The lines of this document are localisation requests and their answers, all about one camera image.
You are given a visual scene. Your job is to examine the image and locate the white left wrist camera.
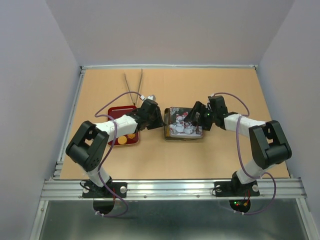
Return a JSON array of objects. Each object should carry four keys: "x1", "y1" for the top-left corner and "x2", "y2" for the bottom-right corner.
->
[{"x1": 146, "y1": 94, "x2": 156, "y2": 101}]

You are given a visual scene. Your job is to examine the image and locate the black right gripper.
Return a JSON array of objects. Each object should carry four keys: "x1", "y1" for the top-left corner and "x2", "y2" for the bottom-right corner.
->
[{"x1": 182, "y1": 101, "x2": 216, "y2": 131}]

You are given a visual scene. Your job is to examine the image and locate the red rectangular tray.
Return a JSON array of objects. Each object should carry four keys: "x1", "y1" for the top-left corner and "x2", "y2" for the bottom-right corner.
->
[{"x1": 107, "y1": 105, "x2": 140, "y2": 147}]

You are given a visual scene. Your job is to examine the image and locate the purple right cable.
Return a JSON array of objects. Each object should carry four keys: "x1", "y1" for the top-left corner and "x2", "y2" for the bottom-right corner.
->
[{"x1": 212, "y1": 92, "x2": 277, "y2": 216}]

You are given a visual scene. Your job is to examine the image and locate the gold tin lid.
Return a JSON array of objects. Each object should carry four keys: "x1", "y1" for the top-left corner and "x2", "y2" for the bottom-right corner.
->
[{"x1": 164, "y1": 106, "x2": 204, "y2": 139}]

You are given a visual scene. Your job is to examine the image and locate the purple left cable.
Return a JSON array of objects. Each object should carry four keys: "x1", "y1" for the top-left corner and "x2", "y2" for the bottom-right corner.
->
[{"x1": 94, "y1": 91, "x2": 147, "y2": 218}]

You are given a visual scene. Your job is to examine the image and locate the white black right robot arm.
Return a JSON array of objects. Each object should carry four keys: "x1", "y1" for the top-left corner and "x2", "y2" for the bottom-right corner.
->
[{"x1": 185, "y1": 94, "x2": 292, "y2": 195}]

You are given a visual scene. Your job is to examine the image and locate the purple cable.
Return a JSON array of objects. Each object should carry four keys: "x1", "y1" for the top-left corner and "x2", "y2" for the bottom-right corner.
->
[
  {"x1": 94, "y1": 91, "x2": 147, "y2": 218},
  {"x1": 212, "y1": 92, "x2": 277, "y2": 216}
]

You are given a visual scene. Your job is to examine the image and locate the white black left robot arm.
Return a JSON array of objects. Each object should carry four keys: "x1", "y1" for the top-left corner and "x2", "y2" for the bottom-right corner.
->
[{"x1": 65, "y1": 95, "x2": 165, "y2": 197}]

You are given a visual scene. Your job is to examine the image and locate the aluminium front rail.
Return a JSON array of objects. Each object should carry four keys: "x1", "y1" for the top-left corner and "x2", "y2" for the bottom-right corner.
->
[{"x1": 40, "y1": 178, "x2": 307, "y2": 202}]

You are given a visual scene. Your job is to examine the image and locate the gold square tin box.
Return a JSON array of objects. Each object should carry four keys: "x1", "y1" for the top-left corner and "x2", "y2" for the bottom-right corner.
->
[{"x1": 163, "y1": 107, "x2": 204, "y2": 142}]

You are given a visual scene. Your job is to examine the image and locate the metal tongs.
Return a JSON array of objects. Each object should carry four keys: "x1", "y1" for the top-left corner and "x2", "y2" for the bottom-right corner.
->
[{"x1": 123, "y1": 68, "x2": 144, "y2": 106}]

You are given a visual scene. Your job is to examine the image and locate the small round tan cookie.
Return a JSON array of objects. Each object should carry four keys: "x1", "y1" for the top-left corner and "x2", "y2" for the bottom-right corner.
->
[{"x1": 127, "y1": 133, "x2": 136, "y2": 139}]

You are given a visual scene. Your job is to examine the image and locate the aluminium table edge rail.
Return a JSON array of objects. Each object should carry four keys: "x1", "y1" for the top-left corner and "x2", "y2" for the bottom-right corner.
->
[{"x1": 80, "y1": 64, "x2": 258, "y2": 73}]

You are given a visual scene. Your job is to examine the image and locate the large round tan cookie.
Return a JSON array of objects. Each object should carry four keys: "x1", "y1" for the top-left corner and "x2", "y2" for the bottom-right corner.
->
[{"x1": 117, "y1": 136, "x2": 128, "y2": 145}]

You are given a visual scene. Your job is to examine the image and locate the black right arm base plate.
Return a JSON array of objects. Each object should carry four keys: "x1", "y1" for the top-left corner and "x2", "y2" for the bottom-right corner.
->
[{"x1": 213, "y1": 180, "x2": 260, "y2": 197}]

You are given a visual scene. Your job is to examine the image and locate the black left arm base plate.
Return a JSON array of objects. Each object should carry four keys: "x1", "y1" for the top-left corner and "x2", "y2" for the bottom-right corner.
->
[{"x1": 79, "y1": 180, "x2": 127, "y2": 199}]

